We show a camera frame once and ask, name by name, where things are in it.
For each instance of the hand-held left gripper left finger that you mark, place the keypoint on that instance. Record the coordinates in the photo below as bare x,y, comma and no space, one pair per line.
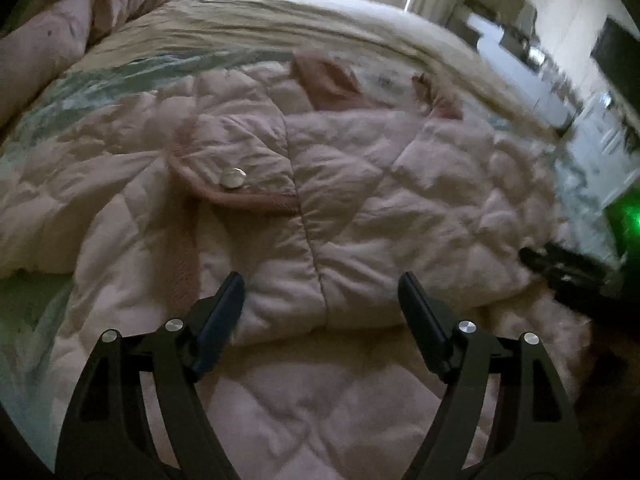
225,312

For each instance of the blue printed sheet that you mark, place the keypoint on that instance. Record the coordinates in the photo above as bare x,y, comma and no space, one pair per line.
105,77

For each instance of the dark wall screen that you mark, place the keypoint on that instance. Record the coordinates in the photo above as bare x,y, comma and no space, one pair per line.
617,55

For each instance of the pink quilted jacket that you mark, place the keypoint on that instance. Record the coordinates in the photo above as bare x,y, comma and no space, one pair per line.
360,185

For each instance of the white desk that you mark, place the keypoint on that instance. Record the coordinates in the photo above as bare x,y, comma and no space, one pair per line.
550,75

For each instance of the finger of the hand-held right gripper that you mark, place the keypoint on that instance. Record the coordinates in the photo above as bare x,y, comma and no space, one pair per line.
560,267

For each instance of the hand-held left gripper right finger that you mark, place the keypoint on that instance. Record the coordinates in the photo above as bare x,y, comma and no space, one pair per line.
422,317

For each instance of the rolled pink duvet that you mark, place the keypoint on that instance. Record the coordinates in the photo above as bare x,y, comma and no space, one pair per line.
45,45

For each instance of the bed with beige sheet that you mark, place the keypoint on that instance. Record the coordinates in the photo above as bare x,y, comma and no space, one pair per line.
310,15

